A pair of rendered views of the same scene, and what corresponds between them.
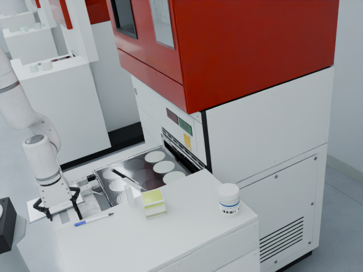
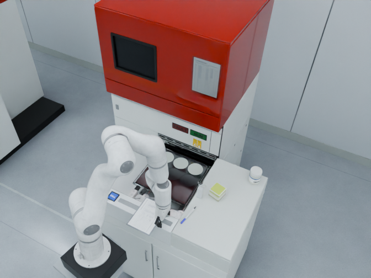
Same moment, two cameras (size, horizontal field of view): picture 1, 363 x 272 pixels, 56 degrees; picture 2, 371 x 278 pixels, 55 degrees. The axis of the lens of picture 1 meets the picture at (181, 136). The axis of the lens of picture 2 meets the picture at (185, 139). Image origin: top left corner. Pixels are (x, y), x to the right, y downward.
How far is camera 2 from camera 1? 145 cm
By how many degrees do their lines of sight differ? 36
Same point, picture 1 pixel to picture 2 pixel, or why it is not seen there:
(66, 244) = (189, 235)
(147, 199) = (218, 191)
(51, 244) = (39, 251)
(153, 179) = (183, 174)
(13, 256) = not seen: hidden behind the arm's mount
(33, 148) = (168, 190)
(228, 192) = (258, 172)
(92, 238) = (200, 225)
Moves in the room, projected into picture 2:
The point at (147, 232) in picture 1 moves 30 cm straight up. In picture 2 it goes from (225, 209) to (232, 176)
